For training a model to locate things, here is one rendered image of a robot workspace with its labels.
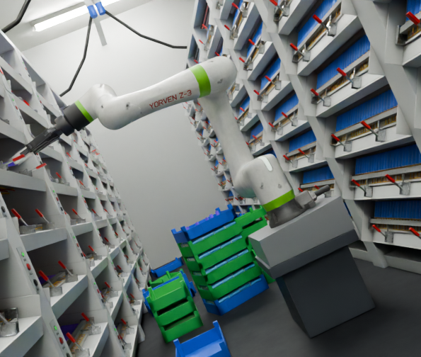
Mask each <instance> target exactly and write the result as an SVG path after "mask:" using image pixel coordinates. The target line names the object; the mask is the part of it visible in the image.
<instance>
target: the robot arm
mask: <svg viewBox="0 0 421 357"><path fill-rule="evenodd" d="M236 77H237V69H236V65H235V64H234V63H233V62H232V61H231V60H230V59H229V58H228V57H223V56H218V57H214V58H211V59H209V60H207V61H204V62H202V63H199V64H197V65H195V66H193V67H191V68H189V69H186V70H184V71H182V72H180V73H178V74H176V75H175V76H172V77H171V78H169V79H166V80H164V81H162V82H160V83H157V84H155V85H153V86H150V87H147V88H145V89H142V90H139V91H135V92H133V93H129V94H126V95H123V96H117V94H116V93H115V91H114V90H113V88H111V87H110V86H108V85H107V84H95V85H93V86H92V87H91V88H90V89H89V90H88V91H87V92H86V93H85V94H84V95H83V96H82V97H81V98H80V99H78V100H77V101H75V102H74V103H72V104H71V105H67V104H64V107H65V108H64V109H63V111H62V112H63V114H64V115H60V116H59V117H58V118H56V119H54V121H55V123H56V125H55V126H54V127H50V128H49V129H48V128H46V129H45V130H44V131H43V132H42V133H41V134H39V135H38V136H37V137H36V138H35V139H34V140H32V141H31V142H29V143H28V144H26V147H25V148H24V149H22V150H21V151H20V152H18V153H17V154H15V155H14V156H12V157H11V160H12V159H14V158H16V157H18V156H20V155H22V154H24V155H25V157H23V158H22V159H19V160H18V161H13V163H14V164H15V165H17V164H18V165H20V164H21V163H23V162H24V161H25V160H26V159H28V158H29V157H31V156H32V155H37V154H36V153H38V152H40V151H41V150H43V149H44V148H46V147H47V146H49V145H50V144H52V143H53V142H55V141H57V140H59V138H60V135H62V134H63V133H64V134H65V135H66V136H70V134H72V133H73V132H74V131H75V129H76V130H77V131H78V132H79V131H80V130H85V129H84V128H85V127H86V126H87V125H88V124H90V123H92V122H93V121H94V120H95V119H97V118H98V119H99V121H100V123H101V124H102V125H103V126H104V127H105V128H107V129H110V130H119V129H121V128H123V127H124V126H126V125H129V124H130V123H132V122H134V121H136V120H138V119H140V118H143V117H144V116H146V115H149V114H151V113H154V112H156V111H159V110H161V109H164V108H167V107H170V106H174V105H176V104H179V103H184V102H187V101H191V100H195V99H197V100H198V101H199V103H200V105H201V106H202V108H203V110H204V112H205V113H206V115H207V117H208V119H209V121H210V123H211V125H212V127H213V129H214V132H215V134H216V136H217V139H218V141H219V144H220V145H221V148H222V151H223V153H224V156H225V159H226V163H227V165H228V168H229V171H230V174H231V178H232V181H233V187H234V188H235V190H236V192H237V193H238V194H239V195H240V196H242V197H244V198H255V197H257V198H258V200H259V202H260V204H261V205H262V207H263V208H264V209H265V211H266V212H267V215H268V217H269V226H270V228H275V227H278V226H280V225H283V224H284V223H286V222H288V221H290V220H293V219H294V218H295V217H298V216H299V215H300V214H302V213H304V212H305V211H306V210H308V209H309V208H312V207H313V206H315V205H316V202H315V201H316V200H317V197H318V196H320V195H322V194H323V193H325V192H327V191H329V190H330V187H329V185H326V186H324V187H322V188H320V189H318V190H317V191H314V192H313V191H303V192H301V193H299V194H297V195H295V194H294V190H293V188H292V186H291V184H290V182H289V180H288V179H287V177H286V175H285V173H284V172H283V170H282V167H281V166H280V165H279V162H278V161H277V159H276V157H275V156H274V155H273V154H266V155H262V156H260V157H258V158H256V159H254V157H253V155H252V153H251V152H250V150H249V148H248V145H247V144H246V141H245V140H244V138H243V135H242V133H241V131H240V128H239V126H238V123H237V122H236V119H235V116H234V114H233V111H232V108H231V105H230V103H229V98H228V96H227V93H226V90H227V89H228V88H229V87H230V86H231V85H232V84H233V83H234V82H235V80H236Z"/></svg>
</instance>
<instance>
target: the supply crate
mask: <svg viewBox="0 0 421 357"><path fill-rule="evenodd" d="M227 207H228V210H223V211H220V209H219V208H216V209H215V210H216V211H217V210H218V211H219V215H216V214H214V215H213V218H210V217H208V218H209V219H208V220H207V221H206V220H205V219H203V220H201V221H199V224H198V225H196V224H193V225H190V226H189V229H188V230H186V228H185V226H182V227H181V231H178V232H176V230H175V228H174V229H172V230H171V232H172V233H173V236H174V238H175V241H176V243H177V244H178V243H183V242H189V241H191V240H193V239H195V238H197V237H199V236H201V235H203V234H205V233H207V232H209V231H211V230H213V229H215V228H217V227H219V226H221V225H223V224H225V223H227V222H229V221H231V220H233V219H236V218H237V215H236V213H235V210H234V208H233V206H232V204H228V205H227Z"/></svg>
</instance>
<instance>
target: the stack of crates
mask: <svg viewBox="0 0 421 357"><path fill-rule="evenodd" d="M178 276H179V278H178V279H176V280H173V281H171V282H170V283H167V284H165V285H163V286H161V287H159V288H157V289H155V290H152V288H151V286H150V287H148V291H149V296H148V297H146V300H147V302H148V304H149V306H150V308H151V311H152V313H153V315H154V318H155V320H156V322H157V325H158V327H159V329H160V330H161V333H162V335H163V338H164V340H165V342H166V343H168V342H170V341H172V340H174V339H177V338H178V337H180V336H182V335H185V334H187V333H189V332H191V331H193V330H195V329H197V328H199V327H201V326H203V323H202V319H201V316H200V314H199V312H198V310H197V307H196V305H195V303H194V300H193V298H192V296H191V294H190V291H189V290H188V287H187V285H186V283H185V280H184V278H183V276H182V273H181V272H180V273H178Z"/></svg>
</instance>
